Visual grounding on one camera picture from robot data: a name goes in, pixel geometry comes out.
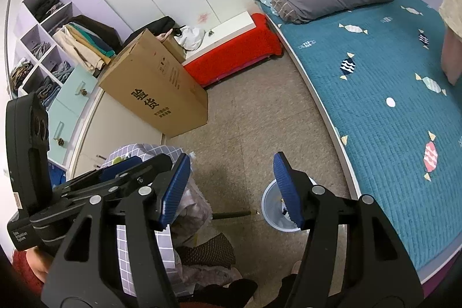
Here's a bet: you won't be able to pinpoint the person's leg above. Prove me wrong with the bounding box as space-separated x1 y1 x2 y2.
282 274 298 308
195 278 258 308

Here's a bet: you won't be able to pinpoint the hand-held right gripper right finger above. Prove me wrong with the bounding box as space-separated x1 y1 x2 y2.
273 152 424 308

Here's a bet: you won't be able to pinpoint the teal candy-print bed sheet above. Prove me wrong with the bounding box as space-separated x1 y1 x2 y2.
265 0 462 280

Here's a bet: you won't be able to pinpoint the folded blue jeans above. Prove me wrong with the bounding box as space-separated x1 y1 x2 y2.
51 61 74 85

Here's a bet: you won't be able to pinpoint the dark folded clothes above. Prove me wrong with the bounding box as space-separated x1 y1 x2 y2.
36 77 60 103

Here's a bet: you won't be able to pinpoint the purple checked tablecloth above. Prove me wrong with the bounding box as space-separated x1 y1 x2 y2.
103 144 197 298

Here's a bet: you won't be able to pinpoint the grey folded clothes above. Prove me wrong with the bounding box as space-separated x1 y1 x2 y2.
31 41 51 59

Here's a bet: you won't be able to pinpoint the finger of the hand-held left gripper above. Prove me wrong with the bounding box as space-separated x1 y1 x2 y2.
53 154 173 208
70 155 142 186

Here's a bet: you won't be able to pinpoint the person's left hand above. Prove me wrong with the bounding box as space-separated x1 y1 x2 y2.
32 248 53 276

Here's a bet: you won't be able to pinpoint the black table leg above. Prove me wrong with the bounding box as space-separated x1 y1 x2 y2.
211 210 259 221

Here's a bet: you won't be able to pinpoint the green hanging garment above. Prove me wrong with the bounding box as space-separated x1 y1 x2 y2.
77 27 116 58

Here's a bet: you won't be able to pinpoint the yellow hanging garment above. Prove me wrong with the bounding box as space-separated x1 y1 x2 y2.
67 26 111 65

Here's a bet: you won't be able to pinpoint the cream hanging jacket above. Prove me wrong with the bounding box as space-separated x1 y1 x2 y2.
54 25 105 70

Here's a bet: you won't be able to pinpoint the person's left forearm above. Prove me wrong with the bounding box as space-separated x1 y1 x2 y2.
11 247 44 290

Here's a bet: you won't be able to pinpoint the black hanging coat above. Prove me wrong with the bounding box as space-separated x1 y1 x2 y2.
70 15 121 49

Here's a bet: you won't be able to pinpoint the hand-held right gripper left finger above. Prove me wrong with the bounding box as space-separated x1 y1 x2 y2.
40 153 192 308

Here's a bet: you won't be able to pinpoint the grey checked blanket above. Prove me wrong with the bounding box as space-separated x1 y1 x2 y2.
270 0 302 24

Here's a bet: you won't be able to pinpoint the blue plastic basin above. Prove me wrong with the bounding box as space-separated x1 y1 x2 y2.
260 182 318 233

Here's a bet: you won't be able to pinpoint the black folded clothes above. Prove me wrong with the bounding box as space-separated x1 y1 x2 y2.
34 0 62 18

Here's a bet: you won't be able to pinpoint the white low cabinet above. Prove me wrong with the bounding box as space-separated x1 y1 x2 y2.
70 88 167 179

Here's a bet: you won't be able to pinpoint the person's left leg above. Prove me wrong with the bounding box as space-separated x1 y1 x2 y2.
195 278 258 308

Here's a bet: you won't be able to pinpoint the person's right leg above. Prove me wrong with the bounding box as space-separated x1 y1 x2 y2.
282 274 298 308

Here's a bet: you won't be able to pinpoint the white plastic bag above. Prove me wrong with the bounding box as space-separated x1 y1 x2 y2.
177 26 206 52

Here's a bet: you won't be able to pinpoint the black bag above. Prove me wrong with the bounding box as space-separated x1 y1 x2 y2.
146 16 181 38

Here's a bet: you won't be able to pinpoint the white board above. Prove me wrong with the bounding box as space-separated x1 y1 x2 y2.
182 11 255 65

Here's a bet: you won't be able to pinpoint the clear plastic bag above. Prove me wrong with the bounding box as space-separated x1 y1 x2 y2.
169 178 213 247

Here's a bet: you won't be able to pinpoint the large cardboard box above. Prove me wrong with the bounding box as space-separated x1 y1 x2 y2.
97 28 209 138

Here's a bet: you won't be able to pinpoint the black mesh fabric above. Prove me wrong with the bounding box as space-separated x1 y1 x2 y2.
177 234 235 269

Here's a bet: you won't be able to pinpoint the olive folded clothes pile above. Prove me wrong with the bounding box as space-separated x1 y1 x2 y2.
10 59 35 92

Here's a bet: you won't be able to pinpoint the red covered bench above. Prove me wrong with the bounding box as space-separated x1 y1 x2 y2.
183 13 284 88

